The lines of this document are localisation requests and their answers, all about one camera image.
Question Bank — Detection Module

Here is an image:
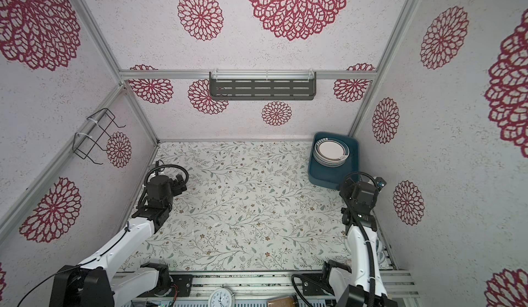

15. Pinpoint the grey wall shelf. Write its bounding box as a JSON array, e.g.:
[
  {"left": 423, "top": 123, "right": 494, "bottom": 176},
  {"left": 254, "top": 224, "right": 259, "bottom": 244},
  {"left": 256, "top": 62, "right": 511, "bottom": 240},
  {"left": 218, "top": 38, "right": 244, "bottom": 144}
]
[{"left": 209, "top": 71, "right": 317, "bottom": 101}]

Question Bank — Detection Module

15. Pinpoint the green red rim plate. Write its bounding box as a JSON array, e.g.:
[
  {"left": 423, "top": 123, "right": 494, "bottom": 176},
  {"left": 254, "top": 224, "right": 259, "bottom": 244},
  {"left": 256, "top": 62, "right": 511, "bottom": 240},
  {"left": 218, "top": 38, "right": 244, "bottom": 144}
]
[{"left": 313, "top": 137, "right": 350, "bottom": 168}]

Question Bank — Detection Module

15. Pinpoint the teal plastic bin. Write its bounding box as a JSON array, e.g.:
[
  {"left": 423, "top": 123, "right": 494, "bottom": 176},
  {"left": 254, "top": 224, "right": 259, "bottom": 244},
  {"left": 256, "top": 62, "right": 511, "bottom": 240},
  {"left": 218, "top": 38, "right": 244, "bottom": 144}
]
[{"left": 307, "top": 131, "right": 360, "bottom": 190}]

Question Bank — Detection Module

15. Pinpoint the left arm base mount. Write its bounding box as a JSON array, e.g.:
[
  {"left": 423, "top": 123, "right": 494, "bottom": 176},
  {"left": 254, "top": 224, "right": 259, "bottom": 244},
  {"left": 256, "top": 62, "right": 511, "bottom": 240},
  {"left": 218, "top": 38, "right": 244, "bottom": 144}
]
[{"left": 142, "top": 274, "right": 194, "bottom": 297}]

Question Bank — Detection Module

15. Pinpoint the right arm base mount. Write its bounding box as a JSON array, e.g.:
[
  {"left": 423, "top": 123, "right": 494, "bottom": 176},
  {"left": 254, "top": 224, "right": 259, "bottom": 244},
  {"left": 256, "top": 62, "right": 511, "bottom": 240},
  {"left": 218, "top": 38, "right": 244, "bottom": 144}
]
[{"left": 295, "top": 273, "right": 335, "bottom": 296}]

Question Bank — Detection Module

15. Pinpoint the brown box front edge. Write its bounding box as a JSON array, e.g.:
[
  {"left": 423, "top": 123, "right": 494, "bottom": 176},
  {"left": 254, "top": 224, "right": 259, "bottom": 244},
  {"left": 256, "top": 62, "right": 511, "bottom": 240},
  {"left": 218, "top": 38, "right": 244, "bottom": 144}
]
[{"left": 266, "top": 294, "right": 299, "bottom": 307}]

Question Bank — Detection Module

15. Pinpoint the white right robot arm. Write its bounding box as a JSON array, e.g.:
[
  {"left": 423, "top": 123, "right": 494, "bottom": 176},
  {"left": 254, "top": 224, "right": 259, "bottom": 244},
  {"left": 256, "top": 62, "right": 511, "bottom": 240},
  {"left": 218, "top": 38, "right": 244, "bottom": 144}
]
[{"left": 322, "top": 172, "right": 397, "bottom": 307}]

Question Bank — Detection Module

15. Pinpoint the black wire wall rack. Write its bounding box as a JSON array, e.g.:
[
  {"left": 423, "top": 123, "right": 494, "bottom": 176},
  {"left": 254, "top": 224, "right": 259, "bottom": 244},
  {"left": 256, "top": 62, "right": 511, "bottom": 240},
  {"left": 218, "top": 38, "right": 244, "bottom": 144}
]
[{"left": 71, "top": 108, "right": 125, "bottom": 165}]

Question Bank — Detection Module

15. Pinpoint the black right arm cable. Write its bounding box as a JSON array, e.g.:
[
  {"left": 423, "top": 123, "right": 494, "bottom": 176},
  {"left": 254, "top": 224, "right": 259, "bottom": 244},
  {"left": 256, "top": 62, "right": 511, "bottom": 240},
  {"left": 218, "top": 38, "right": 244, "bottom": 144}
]
[{"left": 290, "top": 172, "right": 378, "bottom": 307}]

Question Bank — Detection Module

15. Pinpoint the white round clock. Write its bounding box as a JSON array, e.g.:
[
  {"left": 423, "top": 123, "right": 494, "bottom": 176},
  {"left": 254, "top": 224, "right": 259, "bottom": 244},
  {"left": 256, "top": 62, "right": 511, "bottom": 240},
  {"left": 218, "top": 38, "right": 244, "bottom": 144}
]
[{"left": 208, "top": 287, "right": 235, "bottom": 307}]

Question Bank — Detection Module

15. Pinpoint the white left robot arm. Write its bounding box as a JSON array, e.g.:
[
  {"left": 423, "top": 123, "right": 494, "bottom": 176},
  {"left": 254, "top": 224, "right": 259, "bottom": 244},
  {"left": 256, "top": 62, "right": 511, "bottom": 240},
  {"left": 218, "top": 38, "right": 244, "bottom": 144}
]
[{"left": 49, "top": 174, "right": 188, "bottom": 306}]

